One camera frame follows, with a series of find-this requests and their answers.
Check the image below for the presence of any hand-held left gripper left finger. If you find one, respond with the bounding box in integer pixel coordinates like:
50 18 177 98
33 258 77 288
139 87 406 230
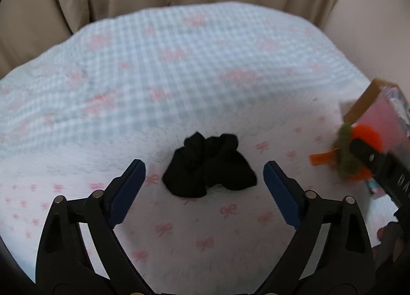
35 159 151 295

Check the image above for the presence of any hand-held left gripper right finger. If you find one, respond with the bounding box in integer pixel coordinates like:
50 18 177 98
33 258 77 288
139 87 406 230
256 160 375 295

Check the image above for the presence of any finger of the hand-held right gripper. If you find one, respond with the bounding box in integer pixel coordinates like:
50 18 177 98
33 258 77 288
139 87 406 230
350 137 390 183

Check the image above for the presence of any orange and green plush toy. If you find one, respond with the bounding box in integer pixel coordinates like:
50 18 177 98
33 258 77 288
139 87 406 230
309 123 384 182

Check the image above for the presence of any pink patterned cardboard box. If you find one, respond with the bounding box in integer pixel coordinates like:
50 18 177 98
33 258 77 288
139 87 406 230
340 80 410 202

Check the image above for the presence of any black scrunchie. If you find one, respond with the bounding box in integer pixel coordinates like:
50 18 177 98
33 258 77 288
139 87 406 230
162 132 258 199

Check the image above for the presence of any person's right hand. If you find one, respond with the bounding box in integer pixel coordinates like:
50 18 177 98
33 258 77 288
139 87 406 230
372 222 405 270

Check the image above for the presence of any checked blue pink bed sheet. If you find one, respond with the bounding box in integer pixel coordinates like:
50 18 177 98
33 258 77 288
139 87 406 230
0 1 401 295

